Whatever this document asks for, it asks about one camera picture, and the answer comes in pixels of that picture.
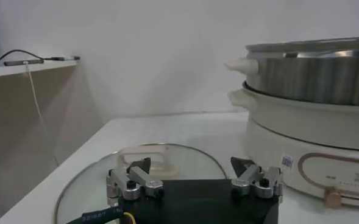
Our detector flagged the glass lid with cream handle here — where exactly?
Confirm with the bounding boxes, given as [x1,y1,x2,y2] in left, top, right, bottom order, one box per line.
[54,142,229,224]

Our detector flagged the stainless steel steamer basket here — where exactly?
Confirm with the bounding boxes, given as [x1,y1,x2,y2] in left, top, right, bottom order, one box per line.
[224,35,359,107]

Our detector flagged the black smartphone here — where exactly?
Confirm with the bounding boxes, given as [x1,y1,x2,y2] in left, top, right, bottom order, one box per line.
[3,58,45,67]

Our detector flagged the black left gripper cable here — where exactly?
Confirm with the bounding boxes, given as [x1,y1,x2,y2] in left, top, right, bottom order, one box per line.
[65,206,137,224]

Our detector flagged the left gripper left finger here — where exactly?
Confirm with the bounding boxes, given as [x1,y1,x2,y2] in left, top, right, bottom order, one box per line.
[105,157,165,208]

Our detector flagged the white charging cable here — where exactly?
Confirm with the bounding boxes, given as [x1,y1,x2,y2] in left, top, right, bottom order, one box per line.
[23,60,60,167]

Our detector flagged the white side desk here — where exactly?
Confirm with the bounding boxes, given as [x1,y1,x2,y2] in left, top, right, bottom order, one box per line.
[0,59,78,80]

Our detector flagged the cream electric cooker pot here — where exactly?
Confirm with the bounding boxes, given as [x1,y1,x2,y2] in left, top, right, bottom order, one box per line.
[227,81,359,211]

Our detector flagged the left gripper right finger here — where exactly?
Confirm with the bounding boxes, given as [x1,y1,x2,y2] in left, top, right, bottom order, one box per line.
[230,156,284,204]

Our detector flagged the black usb hub with cable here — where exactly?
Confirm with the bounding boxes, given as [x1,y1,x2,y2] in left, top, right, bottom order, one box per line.
[0,49,81,63]

